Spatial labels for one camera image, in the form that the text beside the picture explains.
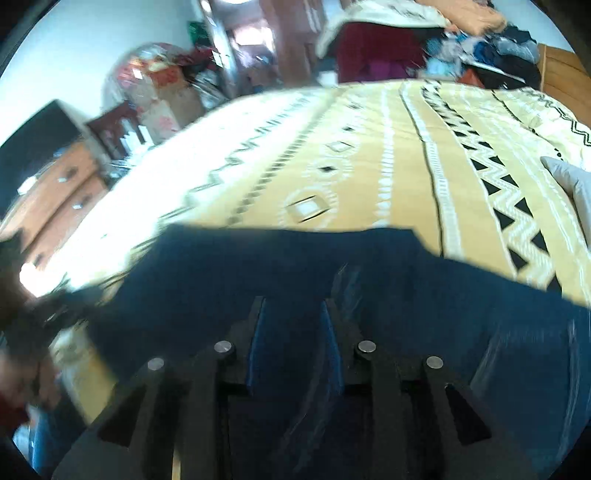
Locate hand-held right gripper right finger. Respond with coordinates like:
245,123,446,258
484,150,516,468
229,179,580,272
321,298,539,480

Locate small cardboard box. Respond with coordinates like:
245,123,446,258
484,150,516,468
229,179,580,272
133,59,186,89

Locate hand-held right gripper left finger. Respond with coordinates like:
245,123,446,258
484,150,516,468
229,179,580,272
51,295,269,480

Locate wooden bed headboard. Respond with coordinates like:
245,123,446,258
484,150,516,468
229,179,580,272
536,42,591,110

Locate yellow patterned blanket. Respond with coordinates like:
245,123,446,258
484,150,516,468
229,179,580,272
0,79,591,416

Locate wooden dresser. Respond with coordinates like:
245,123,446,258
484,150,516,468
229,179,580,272
0,141,112,269

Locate dark blue jeans pants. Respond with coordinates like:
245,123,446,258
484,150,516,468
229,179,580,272
28,225,591,480

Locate brown wooden wardrobe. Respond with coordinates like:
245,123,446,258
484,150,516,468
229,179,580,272
259,0,352,88

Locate light blue clothes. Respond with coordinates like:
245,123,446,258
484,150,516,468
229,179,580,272
425,34,468,79

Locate maroon blanket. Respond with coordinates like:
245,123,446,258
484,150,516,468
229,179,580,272
335,23,428,84

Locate white router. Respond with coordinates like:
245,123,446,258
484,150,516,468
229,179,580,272
117,129,151,154

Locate black television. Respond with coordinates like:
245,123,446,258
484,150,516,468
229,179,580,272
0,99,89,186

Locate orange blanket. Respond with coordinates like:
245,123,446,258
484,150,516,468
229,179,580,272
416,0,507,36

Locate pile of dark clothes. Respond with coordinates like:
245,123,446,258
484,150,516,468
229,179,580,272
462,25,544,91

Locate dark wooden frame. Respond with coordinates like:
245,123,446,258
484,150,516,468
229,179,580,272
85,100,154,160

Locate large cardboard box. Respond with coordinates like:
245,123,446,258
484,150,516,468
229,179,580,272
139,85,209,136

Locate folded grey cloth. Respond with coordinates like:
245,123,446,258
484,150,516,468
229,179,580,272
540,156,591,232

